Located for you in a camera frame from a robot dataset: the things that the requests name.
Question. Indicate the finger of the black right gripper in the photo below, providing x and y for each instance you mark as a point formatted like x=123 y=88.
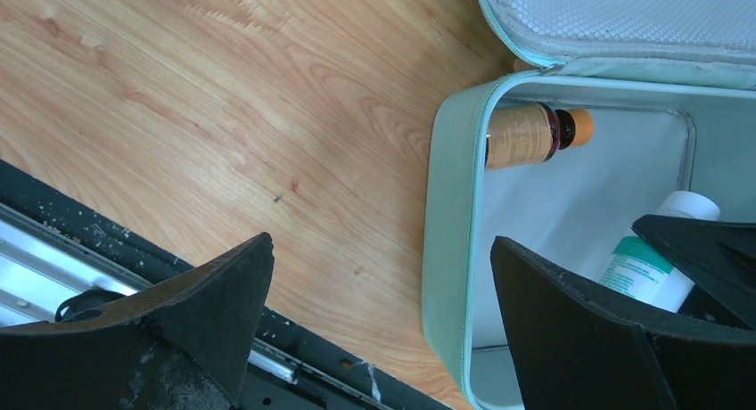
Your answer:
x=719 y=257

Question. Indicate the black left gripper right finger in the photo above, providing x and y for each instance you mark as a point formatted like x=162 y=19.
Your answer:
x=579 y=345

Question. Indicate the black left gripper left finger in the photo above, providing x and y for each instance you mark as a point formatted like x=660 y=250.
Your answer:
x=180 y=344

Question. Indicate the white bottle green label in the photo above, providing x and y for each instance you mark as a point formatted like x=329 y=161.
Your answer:
x=636 y=270

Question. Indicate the mint green medicine kit case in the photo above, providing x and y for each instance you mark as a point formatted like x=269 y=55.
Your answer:
x=670 y=85

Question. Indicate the brown bottle orange cap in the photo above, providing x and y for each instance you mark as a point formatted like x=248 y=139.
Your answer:
x=533 y=133

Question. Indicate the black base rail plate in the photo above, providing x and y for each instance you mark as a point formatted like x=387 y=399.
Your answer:
x=56 y=251

